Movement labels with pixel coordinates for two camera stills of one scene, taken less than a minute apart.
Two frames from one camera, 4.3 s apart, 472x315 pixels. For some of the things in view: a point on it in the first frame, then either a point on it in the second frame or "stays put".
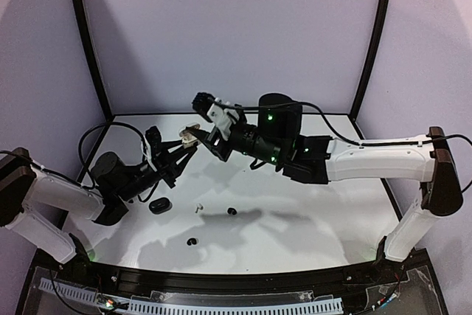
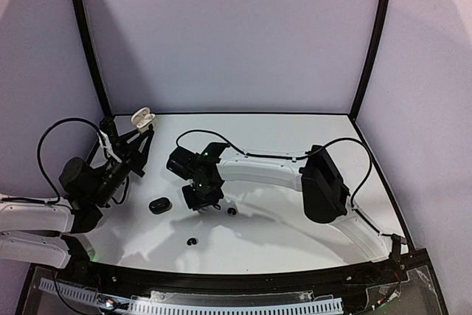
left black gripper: x=162 y=166 → x=130 y=153
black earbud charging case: x=160 y=206 stays put
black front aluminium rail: x=147 y=280 stays put
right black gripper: x=218 y=144 → x=201 y=201
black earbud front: x=192 y=240 stays put
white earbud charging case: x=189 y=139 → x=141 y=118
